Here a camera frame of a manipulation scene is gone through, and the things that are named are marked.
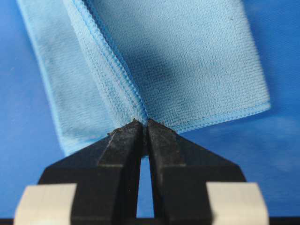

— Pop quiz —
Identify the light blue towel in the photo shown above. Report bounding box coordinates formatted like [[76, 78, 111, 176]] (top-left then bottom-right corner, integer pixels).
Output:
[[18, 0, 270, 155]]

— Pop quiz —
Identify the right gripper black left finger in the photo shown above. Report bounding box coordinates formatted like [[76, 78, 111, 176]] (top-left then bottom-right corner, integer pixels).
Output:
[[14, 120, 143, 225]]

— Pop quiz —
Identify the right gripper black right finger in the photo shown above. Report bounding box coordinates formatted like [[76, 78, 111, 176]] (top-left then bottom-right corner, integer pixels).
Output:
[[146, 118, 269, 225]]

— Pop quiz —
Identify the dark blue table cloth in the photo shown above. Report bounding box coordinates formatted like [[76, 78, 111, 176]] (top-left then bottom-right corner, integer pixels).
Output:
[[0, 0, 300, 218]]

